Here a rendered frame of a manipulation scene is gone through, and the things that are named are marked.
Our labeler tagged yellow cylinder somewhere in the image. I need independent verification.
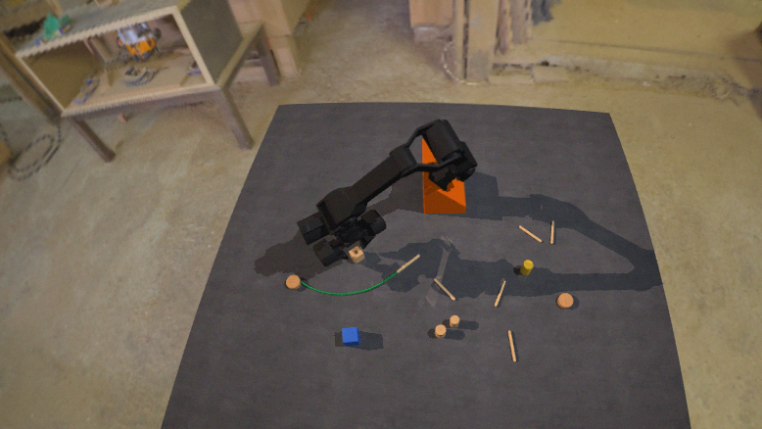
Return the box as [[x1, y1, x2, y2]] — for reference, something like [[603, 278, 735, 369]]
[[520, 260, 534, 275]]

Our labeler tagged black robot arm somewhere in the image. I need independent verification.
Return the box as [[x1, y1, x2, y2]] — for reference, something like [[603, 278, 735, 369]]
[[296, 119, 477, 245]]

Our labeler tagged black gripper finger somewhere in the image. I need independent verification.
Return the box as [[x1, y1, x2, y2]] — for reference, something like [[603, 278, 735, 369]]
[[328, 239, 349, 262], [359, 232, 376, 249]]

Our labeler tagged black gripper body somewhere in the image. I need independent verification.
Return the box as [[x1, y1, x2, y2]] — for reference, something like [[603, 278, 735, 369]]
[[312, 210, 386, 266]]

